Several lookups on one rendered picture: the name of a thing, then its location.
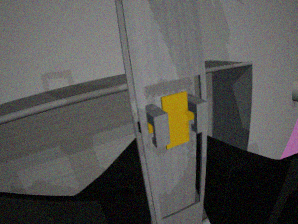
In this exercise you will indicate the grey cylinder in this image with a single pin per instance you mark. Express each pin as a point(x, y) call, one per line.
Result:
point(295, 91)

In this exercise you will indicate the dark grey rectangular tin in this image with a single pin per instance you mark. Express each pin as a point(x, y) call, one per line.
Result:
point(58, 141)

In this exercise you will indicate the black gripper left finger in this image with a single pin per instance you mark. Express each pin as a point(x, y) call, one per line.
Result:
point(118, 196)

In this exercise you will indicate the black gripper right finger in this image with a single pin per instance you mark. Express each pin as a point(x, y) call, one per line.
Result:
point(243, 188)

